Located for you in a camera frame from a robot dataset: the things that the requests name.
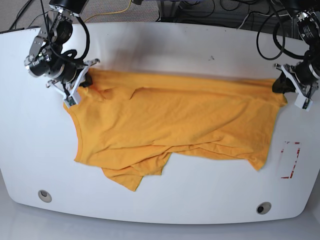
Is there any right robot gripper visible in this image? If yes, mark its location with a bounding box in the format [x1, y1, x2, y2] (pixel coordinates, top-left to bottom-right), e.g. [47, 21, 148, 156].
[24, 49, 100, 99]

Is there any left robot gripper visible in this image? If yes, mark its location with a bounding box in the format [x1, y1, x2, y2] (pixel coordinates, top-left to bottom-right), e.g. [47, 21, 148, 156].
[272, 58, 320, 99]

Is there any orange yellow t-shirt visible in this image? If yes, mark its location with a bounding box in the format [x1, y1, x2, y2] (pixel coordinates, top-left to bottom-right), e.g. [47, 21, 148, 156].
[65, 69, 287, 191]

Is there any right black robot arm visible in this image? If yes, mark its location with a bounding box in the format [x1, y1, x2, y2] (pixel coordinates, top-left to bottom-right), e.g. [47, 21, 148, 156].
[24, 0, 100, 106]

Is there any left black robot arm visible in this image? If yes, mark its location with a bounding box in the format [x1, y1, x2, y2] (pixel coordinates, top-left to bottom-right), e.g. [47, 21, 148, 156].
[272, 0, 320, 100]

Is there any red tape rectangle marking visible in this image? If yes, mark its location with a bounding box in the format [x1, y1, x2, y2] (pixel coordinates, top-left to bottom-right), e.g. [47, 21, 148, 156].
[277, 141, 302, 179]

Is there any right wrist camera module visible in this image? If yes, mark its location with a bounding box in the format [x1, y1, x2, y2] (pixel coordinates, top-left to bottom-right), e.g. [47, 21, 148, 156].
[63, 96, 81, 109]

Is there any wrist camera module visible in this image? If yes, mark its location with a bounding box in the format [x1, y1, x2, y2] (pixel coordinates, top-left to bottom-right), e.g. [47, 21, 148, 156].
[63, 96, 81, 109]
[294, 94, 313, 112]

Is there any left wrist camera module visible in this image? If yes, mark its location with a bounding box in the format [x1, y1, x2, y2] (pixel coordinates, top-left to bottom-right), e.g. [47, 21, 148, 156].
[294, 94, 313, 112]

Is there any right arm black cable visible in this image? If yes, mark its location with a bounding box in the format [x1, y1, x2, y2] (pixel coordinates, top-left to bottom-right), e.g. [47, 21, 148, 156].
[39, 0, 91, 66]

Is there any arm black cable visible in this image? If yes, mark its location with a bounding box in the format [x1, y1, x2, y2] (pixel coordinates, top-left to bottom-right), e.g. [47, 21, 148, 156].
[256, 0, 307, 61]
[39, 0, 91, 66]

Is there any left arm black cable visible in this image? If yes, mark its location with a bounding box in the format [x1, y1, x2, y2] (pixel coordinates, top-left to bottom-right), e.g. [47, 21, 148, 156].
[256, 0, 307, 61]

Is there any white cable on floor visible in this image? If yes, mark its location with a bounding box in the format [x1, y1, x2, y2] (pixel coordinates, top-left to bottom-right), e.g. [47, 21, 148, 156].
[237, 10, 296, 30]

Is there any yellow cable on floor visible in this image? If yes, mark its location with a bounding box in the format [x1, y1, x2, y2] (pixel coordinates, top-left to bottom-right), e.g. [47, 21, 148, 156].
[83, 0, 132, 23]

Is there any black cable on floor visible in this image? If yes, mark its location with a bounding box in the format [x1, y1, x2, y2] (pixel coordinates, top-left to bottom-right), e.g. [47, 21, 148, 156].
[8, 0, 51, 30]

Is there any left table cable grommet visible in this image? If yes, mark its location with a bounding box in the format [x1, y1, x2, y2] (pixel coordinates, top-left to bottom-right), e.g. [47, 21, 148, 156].
[38, 190, 52, 203]

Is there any table cable grommet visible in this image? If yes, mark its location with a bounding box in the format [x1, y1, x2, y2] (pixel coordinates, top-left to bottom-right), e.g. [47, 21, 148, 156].
[256, 202, 272, 215]
[38, 190, 52, 203]

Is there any right table cable grommet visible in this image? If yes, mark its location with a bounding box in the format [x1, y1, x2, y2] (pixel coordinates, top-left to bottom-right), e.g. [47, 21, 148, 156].
[256, 202, 272, 215]

